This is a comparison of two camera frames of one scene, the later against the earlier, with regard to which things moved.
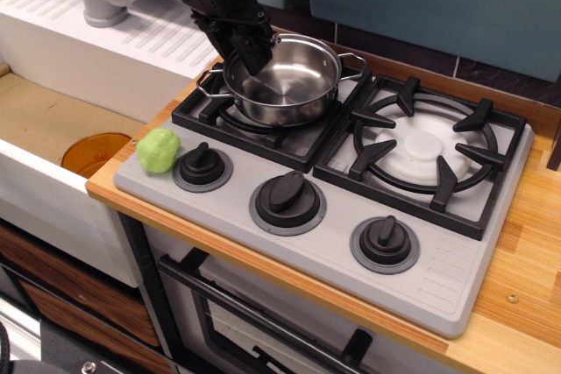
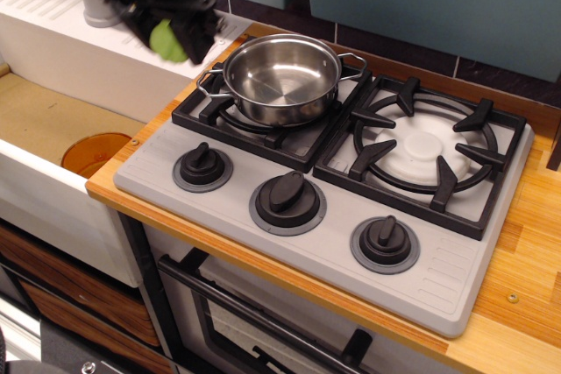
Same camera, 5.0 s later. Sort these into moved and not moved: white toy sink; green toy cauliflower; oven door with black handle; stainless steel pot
Moved: green toy cauliflower
Not moved: oven door with black handle; stainless steel pot; white toy sink
